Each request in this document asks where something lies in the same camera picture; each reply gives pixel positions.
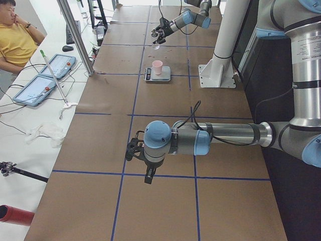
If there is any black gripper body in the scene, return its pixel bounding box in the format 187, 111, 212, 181
144, 159, 164, 172
159, 19, 174, 37

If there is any white pedestal column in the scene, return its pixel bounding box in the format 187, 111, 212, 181
199, 0, 250, 88

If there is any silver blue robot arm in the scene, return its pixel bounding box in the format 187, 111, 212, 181
151, 0, 212, 45
131, 1, 320, 184

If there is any red cylinder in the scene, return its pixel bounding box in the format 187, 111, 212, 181
1, 205, 35, 226

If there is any grabber stick green handle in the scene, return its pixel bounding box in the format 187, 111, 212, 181
40, 50, 78, 109

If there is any person in yellow shirt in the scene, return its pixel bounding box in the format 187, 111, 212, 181
1, 1, 45, 74

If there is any black tripod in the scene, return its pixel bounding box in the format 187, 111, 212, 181
1, 162, 49, 183

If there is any clear glass sauce bottle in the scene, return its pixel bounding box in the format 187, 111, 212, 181
150, 29, 160, 50

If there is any near blue teach pendant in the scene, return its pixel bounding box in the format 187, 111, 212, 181
13, 75, 56, 107

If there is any blue teach pendant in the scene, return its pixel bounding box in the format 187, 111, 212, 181
13, 75, 56, 107
49, 54, 76, 80

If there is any pink plastic cup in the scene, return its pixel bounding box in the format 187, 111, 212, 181
152, 60, 163, 75

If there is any black computer mouse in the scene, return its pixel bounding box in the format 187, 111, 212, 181
62, 45, 74, 52

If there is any silver digital kitchen scale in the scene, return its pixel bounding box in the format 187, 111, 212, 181
143, 66, 171, 82

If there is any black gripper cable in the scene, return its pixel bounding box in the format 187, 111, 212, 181
175, 100, 259, 146
157, 0, 199, 36

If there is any far blue teach pendant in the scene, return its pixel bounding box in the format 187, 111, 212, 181
49, 54, 76, 80

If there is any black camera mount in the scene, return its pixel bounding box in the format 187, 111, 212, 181
125, 131, 145, 161

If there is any aluminium frame post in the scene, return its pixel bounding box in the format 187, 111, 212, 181
57, 0, 94, 76

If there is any white crumpled cloth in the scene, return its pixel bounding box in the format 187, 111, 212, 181
25, 122, 66, 148

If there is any black keyboard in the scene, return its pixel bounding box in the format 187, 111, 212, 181
65, 20, 81, 45

